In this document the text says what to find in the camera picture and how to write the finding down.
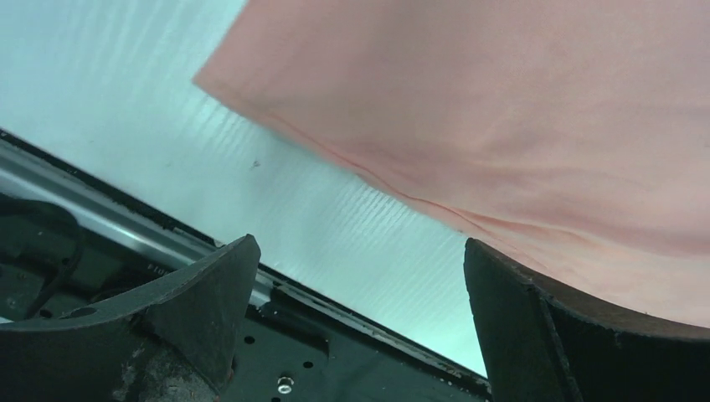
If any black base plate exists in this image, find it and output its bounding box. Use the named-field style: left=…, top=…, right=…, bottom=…
left=1, top=132, right=491, bottom=401

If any salmon pink t shirt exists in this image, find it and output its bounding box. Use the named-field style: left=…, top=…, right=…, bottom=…
left=194, top=1, right=709, bottom=327

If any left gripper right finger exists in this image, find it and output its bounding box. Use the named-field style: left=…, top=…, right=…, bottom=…
left=464, top=239, right=709, bottom=401

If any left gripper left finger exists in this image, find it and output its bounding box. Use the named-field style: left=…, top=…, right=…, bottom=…
left=1, top=234, right=260, bottom=401

